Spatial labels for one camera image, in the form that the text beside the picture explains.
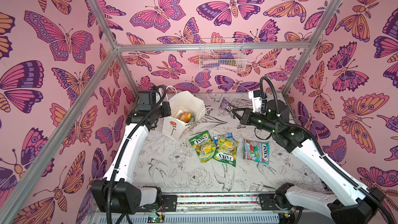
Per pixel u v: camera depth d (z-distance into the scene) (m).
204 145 0.90
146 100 0.56
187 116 0.95
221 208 0.73
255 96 0.61
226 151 0.88
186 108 1.02
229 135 0.97
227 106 0.70
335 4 0.75
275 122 0.52
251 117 0.59
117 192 0.38
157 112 0.64
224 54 0.95
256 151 0.88
